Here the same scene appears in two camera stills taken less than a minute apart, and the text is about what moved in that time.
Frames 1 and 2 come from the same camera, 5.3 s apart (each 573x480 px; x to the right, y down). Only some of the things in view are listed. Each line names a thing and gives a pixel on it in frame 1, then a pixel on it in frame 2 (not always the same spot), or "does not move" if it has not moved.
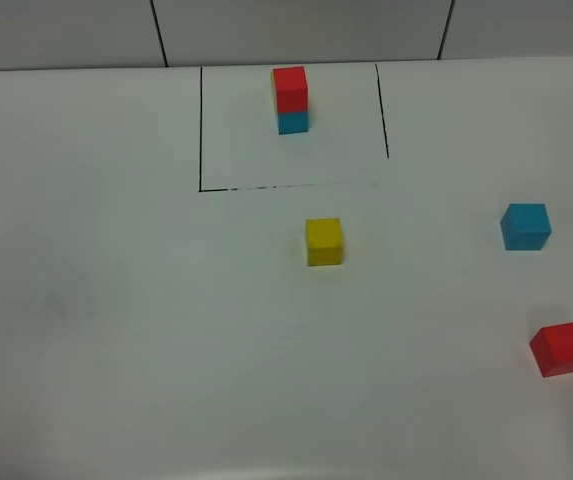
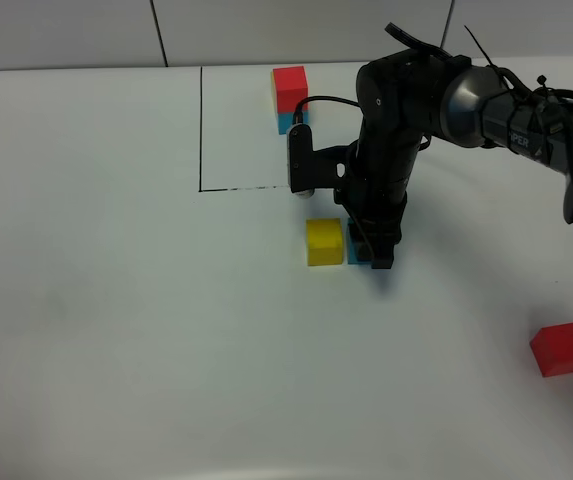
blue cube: [525, 226] to [352, 249]
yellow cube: [324, 241] does not move
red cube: [560, 349] does not move
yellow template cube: [272, 80] does not move
